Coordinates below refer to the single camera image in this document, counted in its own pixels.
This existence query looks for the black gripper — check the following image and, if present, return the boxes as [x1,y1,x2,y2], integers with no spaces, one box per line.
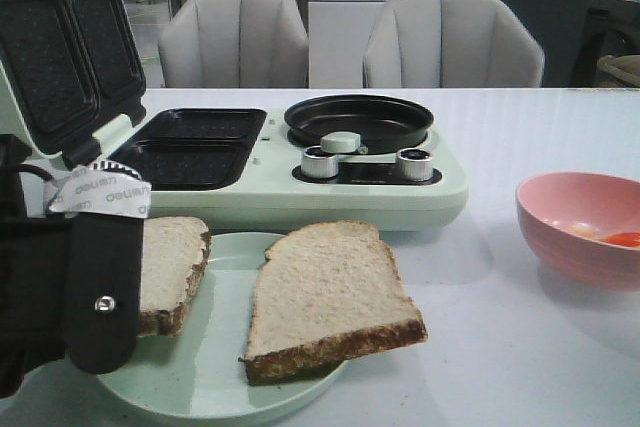
[1,134,144,397]

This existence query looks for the bread slice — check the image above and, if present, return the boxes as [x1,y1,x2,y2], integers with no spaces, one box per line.
[138,216,211,337]
[243,220,428,384]

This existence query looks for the green sandwich maker lid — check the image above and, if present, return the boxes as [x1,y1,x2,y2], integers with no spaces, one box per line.
[1,0,146,167]

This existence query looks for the pink bowl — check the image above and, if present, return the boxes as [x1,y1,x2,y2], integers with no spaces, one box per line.
[516,172,639,291]

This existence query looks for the green breakfast maker base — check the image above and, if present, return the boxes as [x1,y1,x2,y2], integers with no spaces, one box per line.
[105,108,468,231]

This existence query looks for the white printed tape label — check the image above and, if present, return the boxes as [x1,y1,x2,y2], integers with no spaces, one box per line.
[43,160,152,219]

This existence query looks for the pale green round plate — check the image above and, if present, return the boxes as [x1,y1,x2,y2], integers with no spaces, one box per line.
[99,232,346,426]

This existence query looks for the left silver control knob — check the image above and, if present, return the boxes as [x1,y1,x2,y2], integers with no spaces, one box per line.
[300,145,339,179]

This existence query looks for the silver control knob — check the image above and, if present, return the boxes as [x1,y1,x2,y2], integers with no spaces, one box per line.
[300,145,339,179]
[395,148,434,182]

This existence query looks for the left grey upholstered chair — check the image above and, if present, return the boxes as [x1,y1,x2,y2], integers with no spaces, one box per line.
[159,0,309,88]

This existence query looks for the grey upholstered chair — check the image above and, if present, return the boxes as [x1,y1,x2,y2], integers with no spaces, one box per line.
[159,0,309,88]
[362,0,545,88]

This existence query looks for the black round frying pan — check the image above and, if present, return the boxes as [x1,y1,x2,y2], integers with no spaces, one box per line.
[284,94,434,155]

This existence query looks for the right silver control knob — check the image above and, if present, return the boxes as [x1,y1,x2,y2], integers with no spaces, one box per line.
[395,148,434,182]

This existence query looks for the white cabinet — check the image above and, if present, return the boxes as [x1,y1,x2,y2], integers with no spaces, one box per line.
[308,0,387,88]

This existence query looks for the right grey upholstered chair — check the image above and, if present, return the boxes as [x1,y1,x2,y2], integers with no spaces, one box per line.
[362,0,545,88]

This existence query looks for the beige cushion at right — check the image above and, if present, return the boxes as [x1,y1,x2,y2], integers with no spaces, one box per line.
[597,54,639,88]

